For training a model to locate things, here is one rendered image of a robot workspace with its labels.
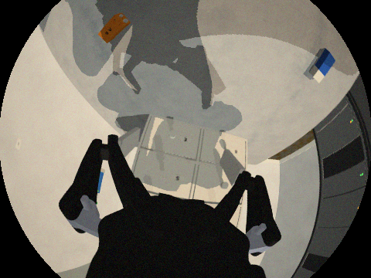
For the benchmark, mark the cream small chest of drawers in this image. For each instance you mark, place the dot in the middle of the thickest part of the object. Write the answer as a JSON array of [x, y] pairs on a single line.
[[196, 162]]

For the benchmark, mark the blue and white eraser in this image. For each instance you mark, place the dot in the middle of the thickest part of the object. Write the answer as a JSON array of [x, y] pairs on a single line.
[[322, 66]]

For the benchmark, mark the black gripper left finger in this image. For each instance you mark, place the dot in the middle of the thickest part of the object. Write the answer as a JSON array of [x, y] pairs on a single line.
[[78, 203]]

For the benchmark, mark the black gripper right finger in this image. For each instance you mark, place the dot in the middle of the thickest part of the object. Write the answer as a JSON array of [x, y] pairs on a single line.
[[261, 229]]

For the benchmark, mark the orange rectangular block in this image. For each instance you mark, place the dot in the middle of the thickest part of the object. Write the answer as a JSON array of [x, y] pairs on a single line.
[[114, 26]]

